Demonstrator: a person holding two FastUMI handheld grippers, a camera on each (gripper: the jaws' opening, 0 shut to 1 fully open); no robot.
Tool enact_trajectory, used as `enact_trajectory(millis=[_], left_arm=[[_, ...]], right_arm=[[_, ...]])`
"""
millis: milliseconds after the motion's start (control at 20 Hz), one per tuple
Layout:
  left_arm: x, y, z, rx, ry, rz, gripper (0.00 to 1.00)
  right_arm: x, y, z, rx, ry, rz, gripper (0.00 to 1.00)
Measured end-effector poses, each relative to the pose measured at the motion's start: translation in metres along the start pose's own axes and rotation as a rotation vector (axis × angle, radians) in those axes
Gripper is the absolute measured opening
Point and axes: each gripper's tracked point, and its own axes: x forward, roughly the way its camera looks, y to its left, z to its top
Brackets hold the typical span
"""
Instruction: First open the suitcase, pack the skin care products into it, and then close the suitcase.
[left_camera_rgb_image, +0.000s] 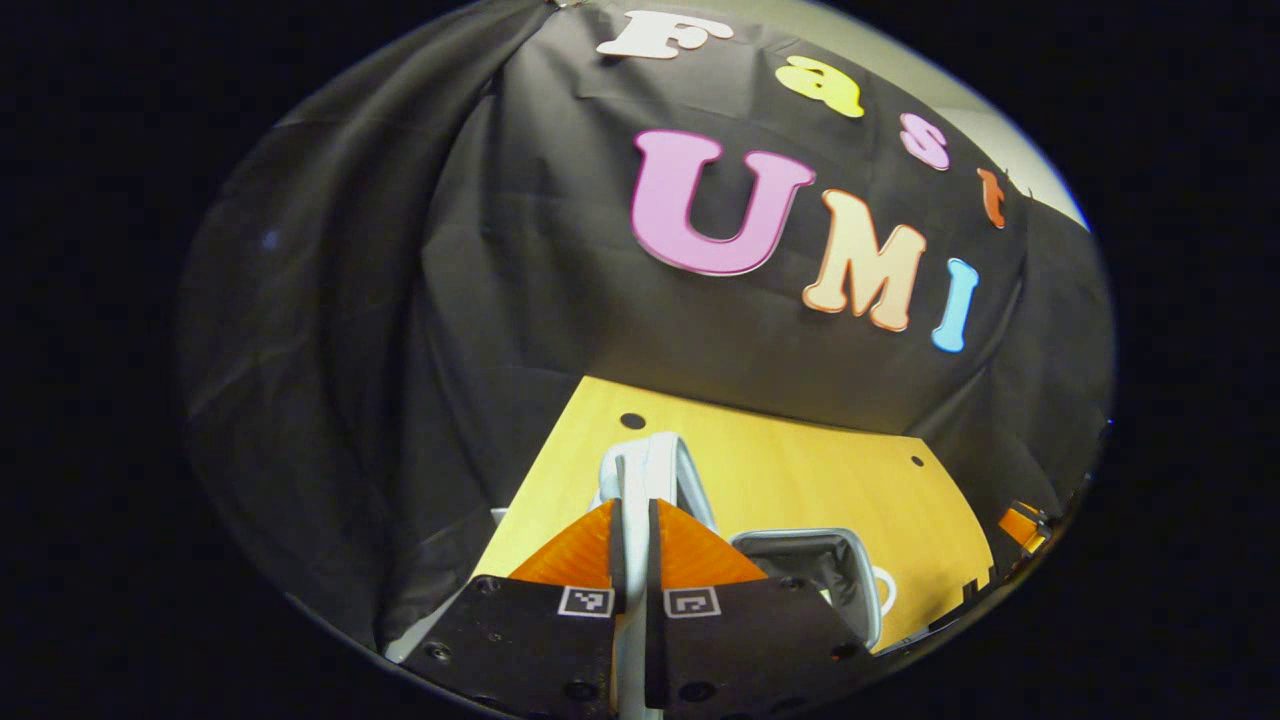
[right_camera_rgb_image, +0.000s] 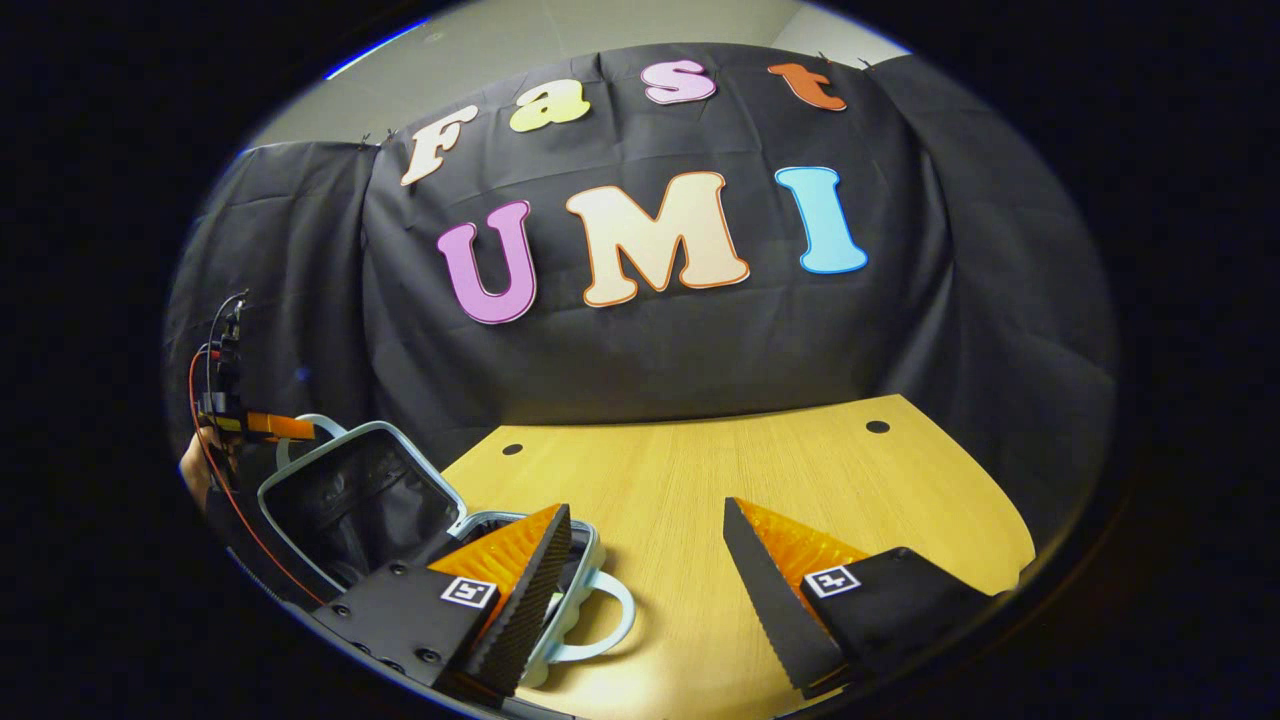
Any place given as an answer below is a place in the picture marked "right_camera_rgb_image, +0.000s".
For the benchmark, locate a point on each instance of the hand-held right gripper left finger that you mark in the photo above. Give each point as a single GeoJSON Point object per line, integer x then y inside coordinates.
{"type": "Point", "coordinates": [530, 590]}

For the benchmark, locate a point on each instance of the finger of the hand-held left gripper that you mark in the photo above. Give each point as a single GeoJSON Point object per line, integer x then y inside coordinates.
{"type": "Point", "coordinates": [280, 426]}

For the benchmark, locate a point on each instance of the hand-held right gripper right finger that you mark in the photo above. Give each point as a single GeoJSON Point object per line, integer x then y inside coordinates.
{"type": "Point", "coordinates": [775, 590]}

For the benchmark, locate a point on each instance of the light blue suitcase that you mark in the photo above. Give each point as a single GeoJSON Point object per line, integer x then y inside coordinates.
{"type": "Point", "coordinates": [350, 500]}

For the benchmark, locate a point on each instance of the black backdrop cloth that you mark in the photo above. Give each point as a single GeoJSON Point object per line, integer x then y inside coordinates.
{"type": "Point", "coordinates": [650, 340]}

